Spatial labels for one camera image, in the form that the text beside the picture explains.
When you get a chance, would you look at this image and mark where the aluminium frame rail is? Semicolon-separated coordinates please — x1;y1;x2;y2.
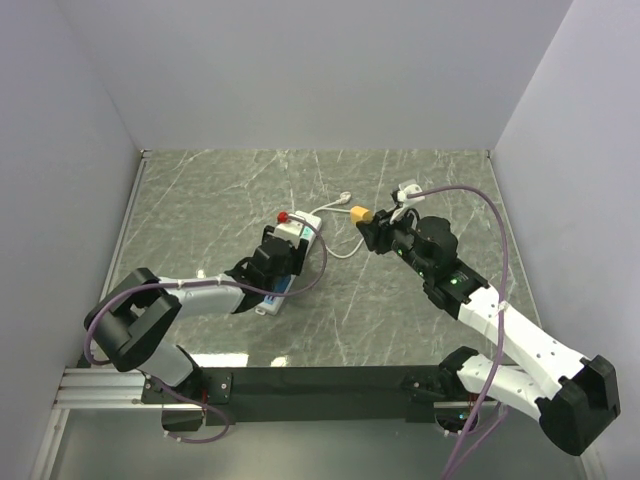
29;148;154;480

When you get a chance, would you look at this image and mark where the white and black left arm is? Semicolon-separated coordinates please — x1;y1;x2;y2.
84;220;309;402

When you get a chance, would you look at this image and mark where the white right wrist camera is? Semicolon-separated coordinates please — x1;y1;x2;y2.
390;180;424;223

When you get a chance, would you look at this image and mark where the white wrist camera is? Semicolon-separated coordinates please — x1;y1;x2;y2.
273;211;316;247
390;180;424;223

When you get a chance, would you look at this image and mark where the small orange plug adapter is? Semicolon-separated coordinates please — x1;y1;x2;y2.
349;206;374;226

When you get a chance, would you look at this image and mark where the white power strip cable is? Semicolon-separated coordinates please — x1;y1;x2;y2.
312;192;366;260

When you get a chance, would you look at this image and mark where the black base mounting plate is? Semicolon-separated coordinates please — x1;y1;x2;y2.
140;364;496;434

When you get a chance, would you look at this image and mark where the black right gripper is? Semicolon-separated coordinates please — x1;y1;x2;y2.
356;205;433;279

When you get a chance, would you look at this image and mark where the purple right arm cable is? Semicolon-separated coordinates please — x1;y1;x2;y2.
414;185;511;480

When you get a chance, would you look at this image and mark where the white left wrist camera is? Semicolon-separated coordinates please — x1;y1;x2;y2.
273;211;316;247

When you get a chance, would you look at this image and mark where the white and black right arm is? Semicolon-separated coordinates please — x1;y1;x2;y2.
350;207;620;456

